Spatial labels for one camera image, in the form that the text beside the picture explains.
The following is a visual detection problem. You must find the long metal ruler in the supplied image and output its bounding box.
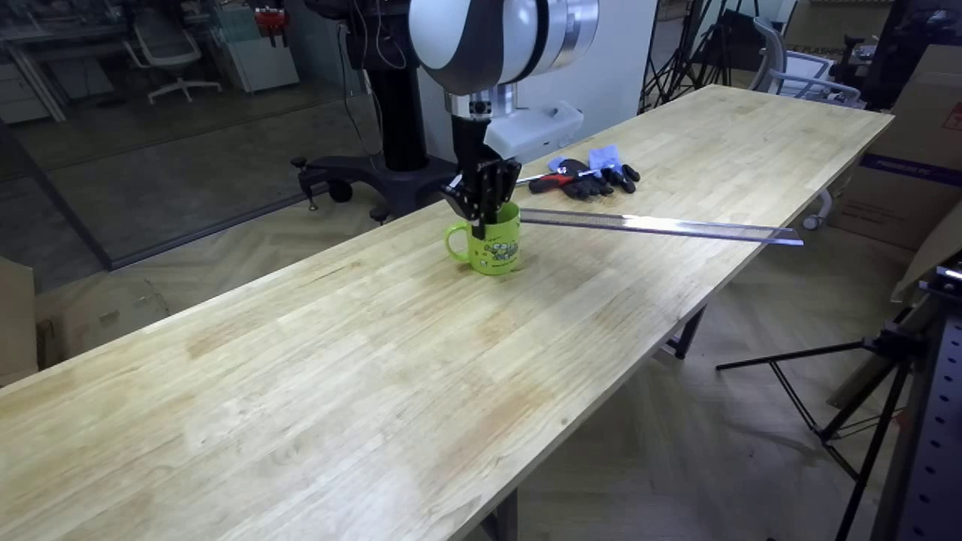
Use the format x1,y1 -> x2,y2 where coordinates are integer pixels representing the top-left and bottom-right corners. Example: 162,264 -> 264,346
518,206 -> 808,251

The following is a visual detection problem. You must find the perforated metal panel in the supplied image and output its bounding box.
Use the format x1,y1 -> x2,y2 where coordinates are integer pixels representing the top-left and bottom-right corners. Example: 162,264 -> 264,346
893,315 -> 962,541

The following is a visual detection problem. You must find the black table leg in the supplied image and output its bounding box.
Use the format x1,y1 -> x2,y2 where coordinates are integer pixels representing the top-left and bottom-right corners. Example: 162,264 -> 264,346
664,304 -> 711,363

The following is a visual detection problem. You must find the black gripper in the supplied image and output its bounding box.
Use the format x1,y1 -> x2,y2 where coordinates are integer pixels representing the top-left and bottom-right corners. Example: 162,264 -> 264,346
442,115 -> 523,243

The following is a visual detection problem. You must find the black tripod stand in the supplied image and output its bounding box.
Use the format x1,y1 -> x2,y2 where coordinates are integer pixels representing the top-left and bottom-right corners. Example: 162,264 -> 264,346
713,261 -> 962,541

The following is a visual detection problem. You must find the metal frame chair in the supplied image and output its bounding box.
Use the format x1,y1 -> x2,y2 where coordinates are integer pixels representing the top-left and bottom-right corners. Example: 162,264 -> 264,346
748,17 -> 867,108

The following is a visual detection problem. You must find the red handled tool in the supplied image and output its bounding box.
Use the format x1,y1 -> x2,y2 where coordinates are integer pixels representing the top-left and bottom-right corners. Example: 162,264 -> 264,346
515,172 -> 576,197

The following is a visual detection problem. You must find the cardboard box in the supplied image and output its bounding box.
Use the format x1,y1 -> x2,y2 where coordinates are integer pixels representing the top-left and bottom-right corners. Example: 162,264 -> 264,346
0,255 -> 41,391

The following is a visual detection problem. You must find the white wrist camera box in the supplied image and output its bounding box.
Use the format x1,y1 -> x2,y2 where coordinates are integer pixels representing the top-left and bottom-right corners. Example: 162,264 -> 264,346
480,100 -> 586,165

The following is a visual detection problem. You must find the green plastic cup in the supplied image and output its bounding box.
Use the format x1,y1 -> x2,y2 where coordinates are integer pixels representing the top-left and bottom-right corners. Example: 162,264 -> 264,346
442,202 -> 525,280

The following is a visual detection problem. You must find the white cabinet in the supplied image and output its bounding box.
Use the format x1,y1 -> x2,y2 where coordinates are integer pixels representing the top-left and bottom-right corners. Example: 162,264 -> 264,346
209,2 -> 305,95

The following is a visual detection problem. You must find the white office chair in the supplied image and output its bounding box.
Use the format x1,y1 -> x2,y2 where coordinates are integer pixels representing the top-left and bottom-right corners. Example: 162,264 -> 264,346
120,13 -> 226,108

